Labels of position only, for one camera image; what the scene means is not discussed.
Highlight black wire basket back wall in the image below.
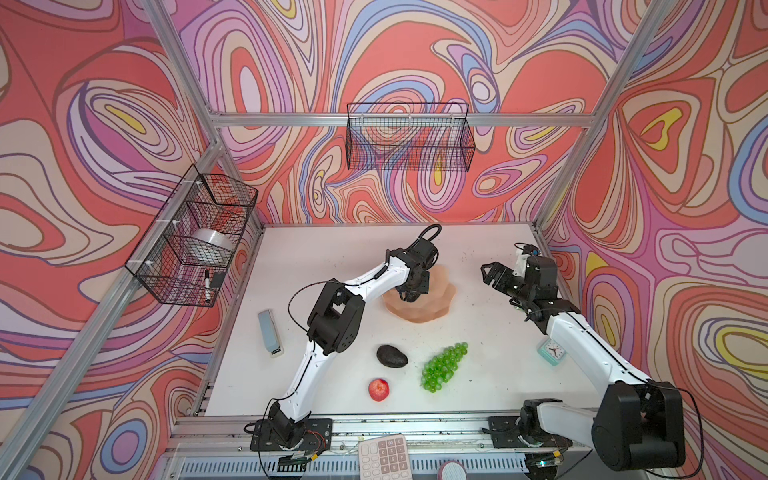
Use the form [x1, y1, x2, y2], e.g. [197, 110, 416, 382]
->
[345, 100, 476, 172]

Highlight green grape bunch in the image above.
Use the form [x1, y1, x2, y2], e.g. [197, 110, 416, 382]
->
[420, 342, 469, 393]

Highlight red peach fruit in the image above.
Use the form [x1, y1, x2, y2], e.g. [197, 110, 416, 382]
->
[368, 378, 390, 402]

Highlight pink round button device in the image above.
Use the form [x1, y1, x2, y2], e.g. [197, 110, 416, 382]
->
[437, 460, 467, 480]

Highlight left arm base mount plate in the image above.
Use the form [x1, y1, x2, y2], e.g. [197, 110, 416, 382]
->
[249, 417, 333, 453]

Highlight pink faceted fruit bowl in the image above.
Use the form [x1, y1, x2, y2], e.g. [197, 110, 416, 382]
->
[382, 265, 457, 324]

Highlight small teal alarm clock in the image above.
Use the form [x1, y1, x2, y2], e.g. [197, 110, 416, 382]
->
[537, 339, 567, 366]

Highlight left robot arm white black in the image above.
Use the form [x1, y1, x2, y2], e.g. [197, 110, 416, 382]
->
[254, 224, 442, 449]

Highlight grey blue phone case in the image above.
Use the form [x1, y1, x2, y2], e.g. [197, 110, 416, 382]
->
[257, 310, 283, 357]

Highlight dark avocado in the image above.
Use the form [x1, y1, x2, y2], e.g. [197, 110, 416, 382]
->
[376, 344, 409, 369]

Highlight silver tape roll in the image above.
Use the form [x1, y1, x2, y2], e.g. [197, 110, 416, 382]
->
[192, 228, 235, 251]

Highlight black wire basket wall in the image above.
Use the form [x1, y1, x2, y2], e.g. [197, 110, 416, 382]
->
[345, 100, 476, 172]
[125, 166, 259, 308]

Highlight black wire basket left wall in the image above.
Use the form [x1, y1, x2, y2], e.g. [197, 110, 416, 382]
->
[125, 166, 259, 308]

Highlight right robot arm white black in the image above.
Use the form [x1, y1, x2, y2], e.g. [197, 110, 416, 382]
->
[481, 256, 686, 471]

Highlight pink white calculator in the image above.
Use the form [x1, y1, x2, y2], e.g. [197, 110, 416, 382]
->
[357, 434, 413, 480]

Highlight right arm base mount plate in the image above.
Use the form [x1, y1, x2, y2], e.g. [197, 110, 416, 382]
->
[481, 414, 573, 450]

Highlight green circuit board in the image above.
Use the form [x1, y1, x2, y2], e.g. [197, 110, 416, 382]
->
[276, 456, 315, 473]

